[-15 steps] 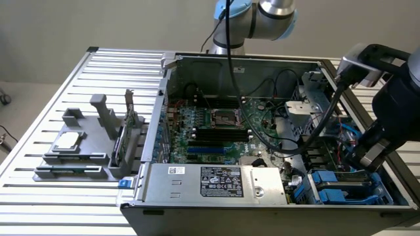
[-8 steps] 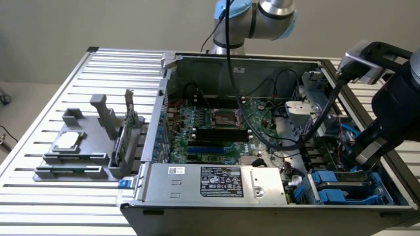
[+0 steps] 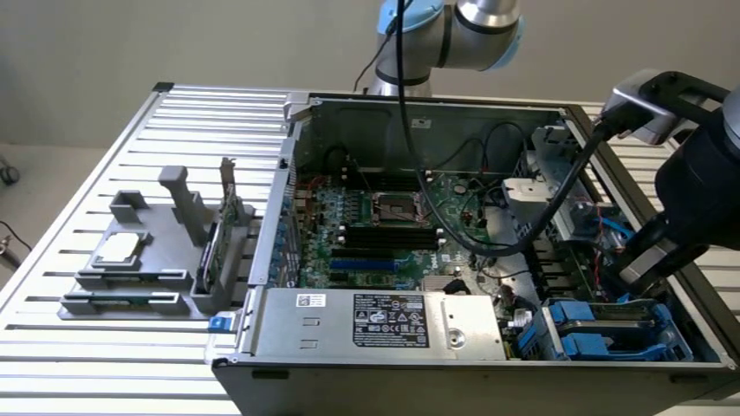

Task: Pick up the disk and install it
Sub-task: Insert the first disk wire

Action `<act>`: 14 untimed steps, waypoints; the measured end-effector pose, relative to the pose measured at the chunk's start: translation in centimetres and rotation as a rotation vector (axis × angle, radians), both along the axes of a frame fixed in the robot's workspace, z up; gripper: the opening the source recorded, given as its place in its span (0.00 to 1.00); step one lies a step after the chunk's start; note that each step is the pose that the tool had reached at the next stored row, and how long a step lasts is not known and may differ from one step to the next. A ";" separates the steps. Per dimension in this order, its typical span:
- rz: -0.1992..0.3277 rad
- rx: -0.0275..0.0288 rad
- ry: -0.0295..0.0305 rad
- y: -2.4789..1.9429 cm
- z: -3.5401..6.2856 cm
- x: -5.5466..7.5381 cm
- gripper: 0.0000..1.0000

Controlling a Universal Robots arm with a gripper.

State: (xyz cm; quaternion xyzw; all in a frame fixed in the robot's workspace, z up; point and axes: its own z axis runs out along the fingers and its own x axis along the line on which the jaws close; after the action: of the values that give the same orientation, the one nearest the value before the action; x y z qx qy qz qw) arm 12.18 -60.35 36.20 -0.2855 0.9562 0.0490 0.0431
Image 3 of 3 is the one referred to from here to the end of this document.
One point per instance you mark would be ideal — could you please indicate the silver power supply unit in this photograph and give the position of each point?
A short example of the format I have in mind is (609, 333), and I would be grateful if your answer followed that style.
(330, 325)

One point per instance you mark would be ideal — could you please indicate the black disk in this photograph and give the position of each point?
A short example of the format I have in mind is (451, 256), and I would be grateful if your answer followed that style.
(210, 260)

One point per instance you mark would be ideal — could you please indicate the green RAM stick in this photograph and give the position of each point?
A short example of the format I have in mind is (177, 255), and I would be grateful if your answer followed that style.
(122, 298)

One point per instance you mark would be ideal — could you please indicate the black power supply label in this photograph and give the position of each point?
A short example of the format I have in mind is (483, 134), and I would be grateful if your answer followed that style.
(393, 321)

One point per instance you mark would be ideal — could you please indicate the silver chipset heatsink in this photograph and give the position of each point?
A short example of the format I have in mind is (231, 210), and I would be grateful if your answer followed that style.
(441, 284)

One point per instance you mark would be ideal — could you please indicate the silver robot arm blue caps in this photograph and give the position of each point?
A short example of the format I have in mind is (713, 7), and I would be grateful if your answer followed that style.
(474, 34)

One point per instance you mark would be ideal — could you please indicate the CPU socket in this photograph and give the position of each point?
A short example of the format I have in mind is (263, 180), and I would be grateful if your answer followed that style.
(401, 209)

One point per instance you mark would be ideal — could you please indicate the black expansion slot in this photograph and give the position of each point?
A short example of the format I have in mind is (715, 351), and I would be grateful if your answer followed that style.
(365, 255)

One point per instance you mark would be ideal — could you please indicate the blue case latch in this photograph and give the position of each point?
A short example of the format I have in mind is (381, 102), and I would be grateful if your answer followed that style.
(221, 324)

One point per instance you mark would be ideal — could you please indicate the green graphics card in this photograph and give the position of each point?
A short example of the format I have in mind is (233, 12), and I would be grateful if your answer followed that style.
(233, 203)

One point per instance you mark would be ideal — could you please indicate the silver metal drive cage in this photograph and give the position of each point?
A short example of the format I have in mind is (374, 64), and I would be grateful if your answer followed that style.
(529, 193)

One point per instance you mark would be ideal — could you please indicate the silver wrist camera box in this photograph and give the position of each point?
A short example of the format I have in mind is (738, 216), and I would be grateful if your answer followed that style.
(642, 108)

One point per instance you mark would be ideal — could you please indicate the green motherboard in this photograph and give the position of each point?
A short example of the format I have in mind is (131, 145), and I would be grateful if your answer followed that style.
(457, 216)

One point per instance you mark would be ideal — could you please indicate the open black PC case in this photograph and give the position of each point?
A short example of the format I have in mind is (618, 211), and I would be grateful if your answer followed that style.
(405, 381)

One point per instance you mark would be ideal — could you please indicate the grey parts rack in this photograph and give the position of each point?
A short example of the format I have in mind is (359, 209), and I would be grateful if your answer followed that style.
(179, 242)

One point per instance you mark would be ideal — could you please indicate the blue disk bay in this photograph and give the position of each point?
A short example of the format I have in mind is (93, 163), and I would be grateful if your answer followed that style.
(585, 333)

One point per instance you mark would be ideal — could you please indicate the black RAM slot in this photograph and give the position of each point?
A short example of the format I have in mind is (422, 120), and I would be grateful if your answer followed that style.
(394, 240)
(394, 229)
(394, 235)
(394, 246)

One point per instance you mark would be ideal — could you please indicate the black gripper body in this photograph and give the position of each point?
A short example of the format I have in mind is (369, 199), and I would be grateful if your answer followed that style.
(702, 173)

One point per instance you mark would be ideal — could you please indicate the blue expansion slot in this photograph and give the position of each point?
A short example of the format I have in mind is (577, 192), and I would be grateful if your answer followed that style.
(362, 264)

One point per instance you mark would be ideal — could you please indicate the white barcode sticker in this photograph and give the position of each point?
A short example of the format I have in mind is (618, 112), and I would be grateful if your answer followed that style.
(311, 300)

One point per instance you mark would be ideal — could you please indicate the silver CPU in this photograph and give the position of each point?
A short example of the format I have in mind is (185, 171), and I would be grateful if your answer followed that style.
(121, 249)

